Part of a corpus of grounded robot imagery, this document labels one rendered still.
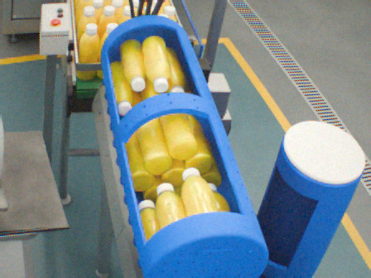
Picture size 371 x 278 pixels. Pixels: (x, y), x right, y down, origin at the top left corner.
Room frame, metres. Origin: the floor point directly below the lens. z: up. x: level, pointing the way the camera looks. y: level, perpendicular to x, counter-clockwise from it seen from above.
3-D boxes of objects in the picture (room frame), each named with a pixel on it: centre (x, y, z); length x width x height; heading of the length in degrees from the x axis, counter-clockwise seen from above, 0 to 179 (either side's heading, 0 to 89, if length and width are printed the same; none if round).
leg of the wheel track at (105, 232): (1.67, 0.23, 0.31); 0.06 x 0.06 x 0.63; 20
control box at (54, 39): (1.85, 0.53, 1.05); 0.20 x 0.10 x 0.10; 20
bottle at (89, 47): (1.81, 0.39, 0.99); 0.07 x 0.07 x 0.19
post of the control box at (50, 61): (1.85, 0.53, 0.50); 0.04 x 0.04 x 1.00; 20
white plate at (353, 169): (1.51, -0.42, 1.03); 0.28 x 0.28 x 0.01
